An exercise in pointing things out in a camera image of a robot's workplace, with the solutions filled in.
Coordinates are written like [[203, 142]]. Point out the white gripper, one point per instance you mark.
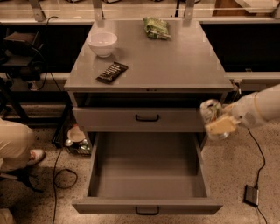
[[247, 112]]

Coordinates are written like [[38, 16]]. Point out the green white 7up can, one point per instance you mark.
[[210, 111]]

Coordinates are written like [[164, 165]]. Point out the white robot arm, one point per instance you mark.
[[267, 104]]

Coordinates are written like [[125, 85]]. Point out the open grey middle drawer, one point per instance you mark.
[[147, 174]]

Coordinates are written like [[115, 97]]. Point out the grey drawer cabinet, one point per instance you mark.
[[180, 72]]

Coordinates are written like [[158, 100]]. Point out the closed grey top drawer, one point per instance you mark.
[[139, 119]]

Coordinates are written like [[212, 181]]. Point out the black power adapter box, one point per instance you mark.
[[251, 195]]

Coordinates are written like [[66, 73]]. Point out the green chip bag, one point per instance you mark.
[[156, 28]]

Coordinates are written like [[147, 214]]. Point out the dark snack bar packet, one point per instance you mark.
[[112, 73]]

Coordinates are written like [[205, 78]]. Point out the white ceramic bowl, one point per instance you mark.
[[102, 43]]

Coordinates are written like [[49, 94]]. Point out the basket of dishes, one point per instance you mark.
[[76, 142]]

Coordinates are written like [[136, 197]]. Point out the white sneaker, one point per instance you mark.
[[36, 156]]

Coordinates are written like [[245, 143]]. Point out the black equipment on shelf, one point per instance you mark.
[[20, 54]]

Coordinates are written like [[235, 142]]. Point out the person leg beige trousers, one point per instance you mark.
[[16, 139]]

